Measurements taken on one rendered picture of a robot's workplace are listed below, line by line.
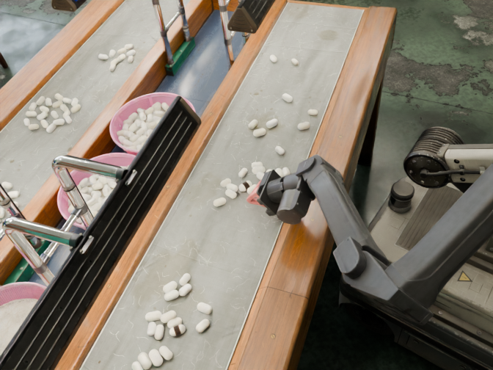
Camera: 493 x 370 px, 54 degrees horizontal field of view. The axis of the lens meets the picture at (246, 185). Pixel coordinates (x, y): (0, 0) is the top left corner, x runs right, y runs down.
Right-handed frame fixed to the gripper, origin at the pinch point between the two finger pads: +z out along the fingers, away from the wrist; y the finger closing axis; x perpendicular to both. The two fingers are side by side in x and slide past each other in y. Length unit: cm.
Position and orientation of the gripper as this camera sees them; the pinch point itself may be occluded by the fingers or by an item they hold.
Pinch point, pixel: (249, 200)
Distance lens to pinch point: 127.3
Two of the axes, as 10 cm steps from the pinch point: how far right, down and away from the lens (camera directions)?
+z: -6.7, 2.5, 7.0
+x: 6.6, 6.3, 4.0
